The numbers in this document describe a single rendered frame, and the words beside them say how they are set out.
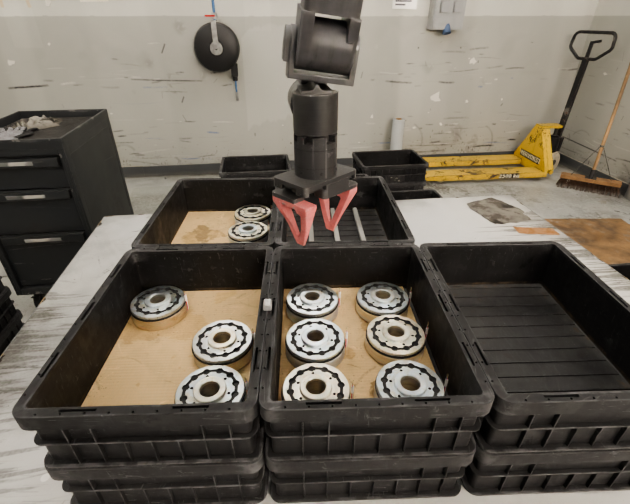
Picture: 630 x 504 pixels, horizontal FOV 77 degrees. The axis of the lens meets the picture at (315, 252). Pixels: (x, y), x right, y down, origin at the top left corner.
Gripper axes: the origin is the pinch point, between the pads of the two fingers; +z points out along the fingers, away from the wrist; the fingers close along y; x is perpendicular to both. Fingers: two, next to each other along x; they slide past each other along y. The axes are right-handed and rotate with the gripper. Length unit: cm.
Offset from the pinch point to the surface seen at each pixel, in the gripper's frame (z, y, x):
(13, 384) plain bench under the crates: 36, 40, -46
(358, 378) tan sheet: 23.6, 0.1, 9.7
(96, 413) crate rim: 13.6, 33.5, -4.5
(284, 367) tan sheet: 23.5, 7.0, -0.8
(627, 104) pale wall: 37, -395, -18
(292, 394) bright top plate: 20.8, 11.4, 6.0
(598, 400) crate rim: 13.9, -10.7, 38.5
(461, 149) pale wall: 91, -359, -137
